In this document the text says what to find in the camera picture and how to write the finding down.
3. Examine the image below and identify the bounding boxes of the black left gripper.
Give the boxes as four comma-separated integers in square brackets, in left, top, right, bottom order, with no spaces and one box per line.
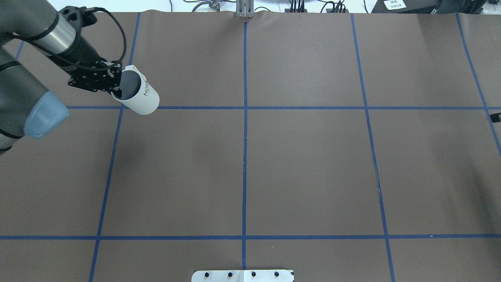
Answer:
[68,61,122,93]

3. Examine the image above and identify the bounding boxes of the black cables at table edge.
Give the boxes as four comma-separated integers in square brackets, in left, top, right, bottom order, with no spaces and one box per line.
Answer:
[184,0,350,14]

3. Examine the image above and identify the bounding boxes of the white ribbed mug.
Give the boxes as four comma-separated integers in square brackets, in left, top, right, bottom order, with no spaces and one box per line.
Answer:
[111,65,160,115]

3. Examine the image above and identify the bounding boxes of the black box with label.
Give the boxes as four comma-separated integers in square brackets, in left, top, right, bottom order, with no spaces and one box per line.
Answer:
[370,0,488,14]

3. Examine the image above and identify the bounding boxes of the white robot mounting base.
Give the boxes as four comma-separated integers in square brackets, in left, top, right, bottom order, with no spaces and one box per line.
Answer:
[191,269,295,282]

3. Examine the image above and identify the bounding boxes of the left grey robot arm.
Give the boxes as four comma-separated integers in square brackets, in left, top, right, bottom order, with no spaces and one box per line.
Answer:
[1,0,127,155]

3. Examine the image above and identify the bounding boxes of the aluminium camera post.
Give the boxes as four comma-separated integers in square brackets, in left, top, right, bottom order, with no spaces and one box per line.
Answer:
[236,0,255,18]

